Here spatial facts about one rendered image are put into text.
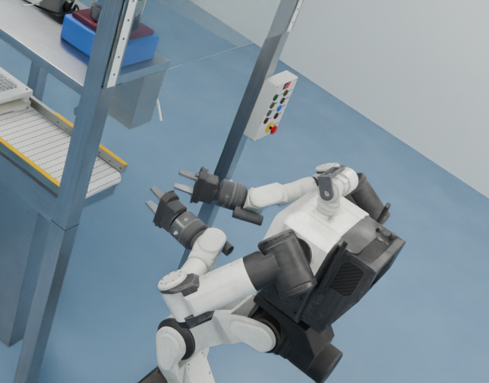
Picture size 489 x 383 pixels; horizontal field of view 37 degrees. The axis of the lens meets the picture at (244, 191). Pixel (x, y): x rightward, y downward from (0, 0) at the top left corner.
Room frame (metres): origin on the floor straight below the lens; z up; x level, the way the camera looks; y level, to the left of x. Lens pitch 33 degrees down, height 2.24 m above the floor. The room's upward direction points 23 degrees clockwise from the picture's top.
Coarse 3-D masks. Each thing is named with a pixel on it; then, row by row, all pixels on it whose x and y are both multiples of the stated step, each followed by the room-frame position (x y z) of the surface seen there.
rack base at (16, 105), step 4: (12, 100) 2.11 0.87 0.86; (16, 100) 2.12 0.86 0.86; (20, 100) 2.13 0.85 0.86; (0, 104) 2.06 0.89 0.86; (4, 104) 2.07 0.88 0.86; (8, 104) 2.08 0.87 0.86; (12, 104) 2.09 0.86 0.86; (16, 104) 2.10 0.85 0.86; (20, 104) 2.11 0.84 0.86; (24, 104) 2.12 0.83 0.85; (28, 104) 2.14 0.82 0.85; (0, 108) 2.04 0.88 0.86; (4, 108) 2.05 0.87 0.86; (8, 108) 2.06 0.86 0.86; (12, 108) 2.07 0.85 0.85; (16, 108) 2.09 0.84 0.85; (20, 108) 2.11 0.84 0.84; (24, 108) 2.13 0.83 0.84; (0, 112) 2.02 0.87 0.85; (4, 112) 2.04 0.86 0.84
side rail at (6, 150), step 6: (0, 144) 1.85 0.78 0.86; (6, 150) 1.84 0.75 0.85; (12, 156) 1.83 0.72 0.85; (18, 156) 1.82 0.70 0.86; (18, 162) 1.82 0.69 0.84; (24, 162) 1.81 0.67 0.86; (24, 168) 1.81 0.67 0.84; (30, 168) 1.80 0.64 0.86; (36, 174) 1.79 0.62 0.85; (42, 174) 1.78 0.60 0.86; (42, 180) 1.78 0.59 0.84; (48, 180) 1.77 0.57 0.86; (48, 186) 1.77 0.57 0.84; (54, 186) 1.76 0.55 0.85
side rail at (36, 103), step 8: (32, 96) 2.17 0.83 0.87; (32, 104) 2.15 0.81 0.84; (40, 104) 2.14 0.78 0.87; (40, 112) 2.14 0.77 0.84; (48, 112) 2.13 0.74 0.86; (56, 120) 2.11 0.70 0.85; (64, 128) 2.09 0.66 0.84; (72, 128) 2.08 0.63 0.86; (104, 152) 2.02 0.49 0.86; (112, 160) 2.01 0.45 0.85; (120, 168) 1.99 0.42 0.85
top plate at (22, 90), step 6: (6, 72) 2.19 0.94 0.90; (12, 78) 2.17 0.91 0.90; (18, 84) 2.15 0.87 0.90; (24, 84) 2.16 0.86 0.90; (6, 90) 2.08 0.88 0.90; (12, 90) 2.10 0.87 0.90; (18, 90) 2.11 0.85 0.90; (24, 90) 2.13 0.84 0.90; (30, 90) 2.14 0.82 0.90; (0, 96) 2.04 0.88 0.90; (6, 96) 2.05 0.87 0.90; (12, 96) 2.07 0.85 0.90; (18, 96) 2.09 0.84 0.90; (24, 96) 2.12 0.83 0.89; (0, 102) 2.02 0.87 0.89; (6, 102) 2.04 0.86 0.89
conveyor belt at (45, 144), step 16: (16, 112) 2.09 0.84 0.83; (32, 112) 2.13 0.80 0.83; (0, 128) 1.96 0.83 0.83; (16, 128) 2.00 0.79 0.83; (32, 128) 2.03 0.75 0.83; (48, 128) 2.07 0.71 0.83; (16, 144) 1.91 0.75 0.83; (32, 144) 1.95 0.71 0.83; (48, 144) 1.98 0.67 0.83; (64, 144) 2.02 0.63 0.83; (32, 160) 1.87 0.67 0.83; (48, 160) 1.90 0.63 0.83; (64, 160) 1.94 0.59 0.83; (96, 160) 2.01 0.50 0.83; (96, 176) 1.92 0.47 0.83; (112, 176) 1.96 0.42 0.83; (96, 192) 1.88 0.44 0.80
